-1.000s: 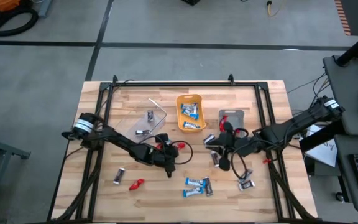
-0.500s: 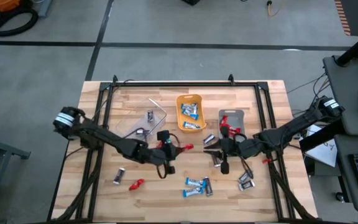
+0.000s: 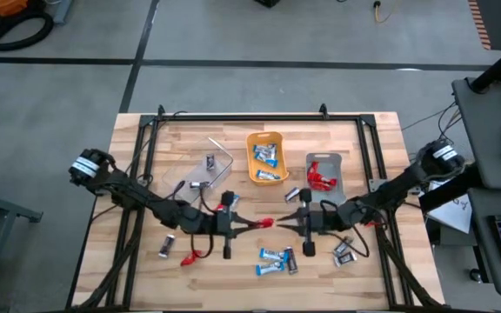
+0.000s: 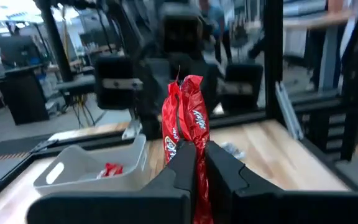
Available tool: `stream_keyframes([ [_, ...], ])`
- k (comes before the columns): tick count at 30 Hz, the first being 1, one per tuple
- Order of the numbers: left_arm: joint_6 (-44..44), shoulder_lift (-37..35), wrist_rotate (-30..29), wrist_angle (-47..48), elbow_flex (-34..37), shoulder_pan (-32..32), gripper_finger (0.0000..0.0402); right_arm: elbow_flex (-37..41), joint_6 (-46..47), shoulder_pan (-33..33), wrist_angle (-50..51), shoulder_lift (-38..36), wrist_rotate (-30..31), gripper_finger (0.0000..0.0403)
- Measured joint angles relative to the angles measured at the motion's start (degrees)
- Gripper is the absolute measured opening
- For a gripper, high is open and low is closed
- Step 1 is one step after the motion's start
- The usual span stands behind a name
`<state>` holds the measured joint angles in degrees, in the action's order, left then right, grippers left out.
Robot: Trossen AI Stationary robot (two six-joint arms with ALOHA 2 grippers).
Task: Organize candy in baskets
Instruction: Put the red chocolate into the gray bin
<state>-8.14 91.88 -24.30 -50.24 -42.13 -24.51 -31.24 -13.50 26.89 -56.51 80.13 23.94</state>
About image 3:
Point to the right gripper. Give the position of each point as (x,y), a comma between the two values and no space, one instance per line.
(307,221)

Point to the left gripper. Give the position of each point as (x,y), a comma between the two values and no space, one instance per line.
(227,224)

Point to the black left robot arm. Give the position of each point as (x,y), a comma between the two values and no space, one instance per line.
(124,191)

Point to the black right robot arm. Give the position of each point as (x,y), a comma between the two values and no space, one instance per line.
(402,182)

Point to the yellow plastic basket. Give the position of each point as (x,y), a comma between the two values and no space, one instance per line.
(250,161)

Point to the grey plastic basket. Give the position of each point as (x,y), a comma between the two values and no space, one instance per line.
(333,167)

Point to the small red tag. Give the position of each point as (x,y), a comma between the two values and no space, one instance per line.
(370,224)

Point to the clear plastic bin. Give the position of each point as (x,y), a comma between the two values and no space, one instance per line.
(181,178)

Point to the black desk leg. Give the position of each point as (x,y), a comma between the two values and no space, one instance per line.
(450,193)

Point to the white paper sheet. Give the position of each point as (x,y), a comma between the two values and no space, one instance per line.
(455,213)

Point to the black caster wheel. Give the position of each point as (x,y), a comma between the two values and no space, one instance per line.
(475,275)

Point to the grey desk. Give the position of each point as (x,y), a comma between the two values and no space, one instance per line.
(485,269)
(485,121)

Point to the black box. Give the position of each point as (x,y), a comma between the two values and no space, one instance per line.
(268,2)

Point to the black stand pole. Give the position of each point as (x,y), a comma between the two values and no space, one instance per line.
(498,67)

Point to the orange shop vacuum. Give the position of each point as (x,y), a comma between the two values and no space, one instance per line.
(2,5)

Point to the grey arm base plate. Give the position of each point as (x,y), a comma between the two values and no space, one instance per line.
(374,182)

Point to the black aluminium frame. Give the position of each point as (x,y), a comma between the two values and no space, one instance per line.
(255,117)

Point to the grey metal table frame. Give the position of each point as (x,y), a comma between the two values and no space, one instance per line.
(2,208)

